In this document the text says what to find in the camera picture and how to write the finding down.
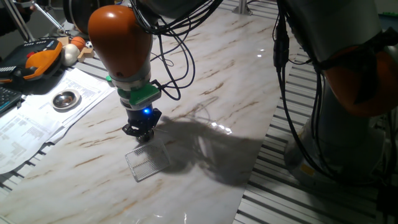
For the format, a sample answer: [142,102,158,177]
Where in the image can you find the white egg-shaped toy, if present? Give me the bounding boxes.
[60,43,81,67]

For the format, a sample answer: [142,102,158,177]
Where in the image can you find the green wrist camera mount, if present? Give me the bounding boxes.
[105,75,162,106]

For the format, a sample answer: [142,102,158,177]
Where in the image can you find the small orange basketball toy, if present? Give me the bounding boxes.
[70,36,86,52]

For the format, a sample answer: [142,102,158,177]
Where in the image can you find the wide-rimmed steel bowl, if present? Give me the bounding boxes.
[51,89,81,110]

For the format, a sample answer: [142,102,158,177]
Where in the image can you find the clear rectangular plastic goal marker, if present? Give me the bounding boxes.
[124,139,171,183]

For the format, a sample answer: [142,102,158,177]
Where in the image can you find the printed white paper sheet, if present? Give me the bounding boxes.
[0,105,65,175]
[23,67,116,138]

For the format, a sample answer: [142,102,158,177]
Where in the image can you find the white marble pattern mat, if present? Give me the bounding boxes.
[0,7,301,224]

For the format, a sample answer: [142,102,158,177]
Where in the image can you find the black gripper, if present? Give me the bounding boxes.
[121,103,163,141]

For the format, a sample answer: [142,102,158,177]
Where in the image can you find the aluminium frame post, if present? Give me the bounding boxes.
[30,0,67,34]
[232,0,253,16]

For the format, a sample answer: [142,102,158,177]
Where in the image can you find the black filament spool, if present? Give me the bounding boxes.
[63,0,94,35]

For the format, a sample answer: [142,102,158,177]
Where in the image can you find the black computer keyboard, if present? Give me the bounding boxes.
[0,86,23,114]

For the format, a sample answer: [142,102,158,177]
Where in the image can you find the orange and black teach pendant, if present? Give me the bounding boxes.
[0,37,63,85]

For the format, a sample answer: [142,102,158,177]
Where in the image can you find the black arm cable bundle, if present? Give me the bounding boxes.
[129,0,343,187]

